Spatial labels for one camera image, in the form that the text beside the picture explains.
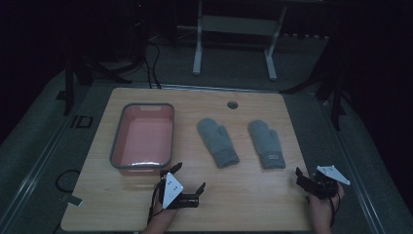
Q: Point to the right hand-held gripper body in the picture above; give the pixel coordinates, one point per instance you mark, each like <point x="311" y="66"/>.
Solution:
<point x="328" y="180"/>

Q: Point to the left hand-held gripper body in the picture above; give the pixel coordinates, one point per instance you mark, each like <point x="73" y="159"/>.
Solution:
<point x="171" y="190"/>

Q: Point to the pink basin with grey rim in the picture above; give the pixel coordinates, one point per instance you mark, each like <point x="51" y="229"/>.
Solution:
<point x="144" y="139"/>

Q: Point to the grey mitten with label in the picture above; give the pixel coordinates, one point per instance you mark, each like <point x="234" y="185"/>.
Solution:
<point x="267" y="144"/>

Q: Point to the plain grey mitten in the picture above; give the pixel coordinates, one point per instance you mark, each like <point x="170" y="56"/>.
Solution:
<point x="216" y="143"/>

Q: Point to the person's right hand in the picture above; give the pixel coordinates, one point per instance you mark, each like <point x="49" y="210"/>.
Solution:
<point x="323" y="204"/>

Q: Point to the person's left hand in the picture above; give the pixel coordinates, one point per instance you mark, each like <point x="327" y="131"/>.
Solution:
<point x="162" y="213"/>

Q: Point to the black tripod stand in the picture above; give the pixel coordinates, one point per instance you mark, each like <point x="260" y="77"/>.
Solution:
<point x="337" y="97"/>
<point x="69" y="87"/>

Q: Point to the round table grommet hole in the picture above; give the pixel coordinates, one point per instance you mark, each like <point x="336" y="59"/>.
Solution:
<point x="232" y="104"/>

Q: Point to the white metal stand frame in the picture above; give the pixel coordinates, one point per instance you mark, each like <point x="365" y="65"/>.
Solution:
<point x="233" y="26"/>

